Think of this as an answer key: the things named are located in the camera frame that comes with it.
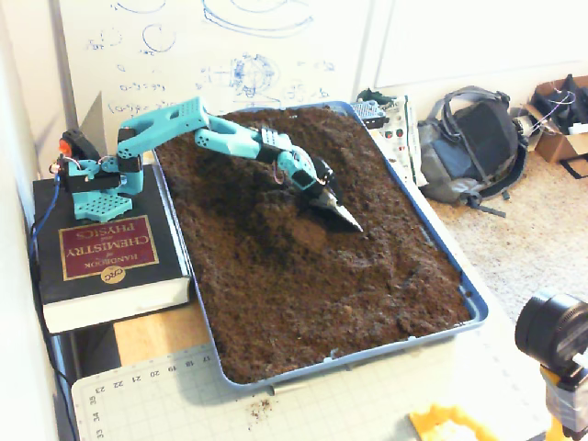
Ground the black chemistry handbook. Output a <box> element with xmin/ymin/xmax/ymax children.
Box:
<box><xmin>32</xmin><ymin>164</ymin><xmax>193</xmax><ymax>334</ymax></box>

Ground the black perforated box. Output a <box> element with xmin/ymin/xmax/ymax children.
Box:
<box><xmin>351</xmin><ymin>99</ymin><xmax>390</xmax><ymax>129</ymax></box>

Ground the grey gridded cutting mat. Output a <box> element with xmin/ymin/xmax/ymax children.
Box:
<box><xmin>71</xmin><ymin>321</ymin><xmax>552</xmax><ymax>441</ymax></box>

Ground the yellow grey camera stand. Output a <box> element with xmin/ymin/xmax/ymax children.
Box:
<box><xmin>539</xmin><ymin>362</ymin><xmax>588</xmax><ymax>441</ymax></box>

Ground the blue usb cable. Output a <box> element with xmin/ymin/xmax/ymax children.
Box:
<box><xmin>27</xmin><ymin>181</ymin><xmax>63</xmax><ymax>277</ymax></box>

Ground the blue plastic tray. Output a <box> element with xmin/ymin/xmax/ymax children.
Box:
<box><xmin>147</xmin><ymin>99</ymin><xmax>490</xmax><ymax>393</ymax></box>

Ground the blue tray of soil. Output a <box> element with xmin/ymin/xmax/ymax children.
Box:
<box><xmin>153</xmin><ymin>106</ymin><xmax>473</xmax><ymax>385</ymax></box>

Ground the whiteboard with blue sketches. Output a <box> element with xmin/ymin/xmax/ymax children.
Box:
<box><xmin>50</xmin><ymin>0</ymin><xmax>376</xmax><ymax>125</ymax></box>

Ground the grey black backpack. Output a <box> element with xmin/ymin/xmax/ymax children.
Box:
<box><xmin>415</xmin><ymin>85</ymin><xmax>530</xmax><ymax>217</ymax></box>

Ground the yellow plastic clamp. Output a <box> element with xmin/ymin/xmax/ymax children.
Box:
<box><xmin>408</xmin><ymin>400</ymin><xmax>502</xmax><ymax>441</ymax></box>

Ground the electronics board with buttons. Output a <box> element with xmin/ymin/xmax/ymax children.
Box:
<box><xmin>369</xmin><ymin>95</ymin><xmax>428</xmax><ymax>187</ymax></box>

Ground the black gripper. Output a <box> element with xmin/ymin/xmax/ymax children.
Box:
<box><xmin>293</xmin><ymin>155</ymin><xmax>345</xmax><ymax>206</ymax></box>

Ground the short silver metal rod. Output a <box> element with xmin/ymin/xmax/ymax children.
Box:
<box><xmin>270</xmin><ymin>381</ymin><xmax>308</xmax><ymax>396</ymax></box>

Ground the black cylindrical camera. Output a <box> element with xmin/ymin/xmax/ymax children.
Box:
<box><xmin>514</xmin><ymin>287</ymin><xmax>588</xmax><ymax>368</ymax></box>

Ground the silver tape shovel blade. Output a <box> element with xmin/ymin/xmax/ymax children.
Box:
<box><xmin>305</xmin><ymin>186</ymin><xmax>364</xmax><ymax>233</ymax></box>

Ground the open cardboard box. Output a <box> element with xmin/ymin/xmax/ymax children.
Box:
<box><xmin>523</xmin><ymin>75</ymin><xmax>588</xmax><ymax>180</ymax></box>

